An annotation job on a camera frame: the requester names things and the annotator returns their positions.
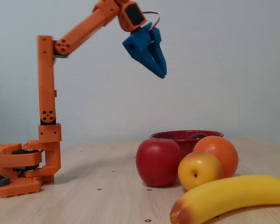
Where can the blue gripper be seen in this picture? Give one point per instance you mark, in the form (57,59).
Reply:
(142,45)

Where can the dark purple plum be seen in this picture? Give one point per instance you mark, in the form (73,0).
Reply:
(198,136)

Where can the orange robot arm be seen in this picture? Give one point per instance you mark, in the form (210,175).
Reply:
(45,93)

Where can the red speckled bowl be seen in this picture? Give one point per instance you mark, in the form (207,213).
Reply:
(177,137)

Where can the red apple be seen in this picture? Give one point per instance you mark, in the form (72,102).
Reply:
(158,161)

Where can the orange fruit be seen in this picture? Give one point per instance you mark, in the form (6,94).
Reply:
(219,149)

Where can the yellow orange peach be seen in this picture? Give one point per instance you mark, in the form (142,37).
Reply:
(200,170)

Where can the yellow banana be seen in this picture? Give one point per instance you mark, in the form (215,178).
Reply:
(235,193)

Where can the grey table clamp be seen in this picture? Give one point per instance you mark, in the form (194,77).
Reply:
(1,182)

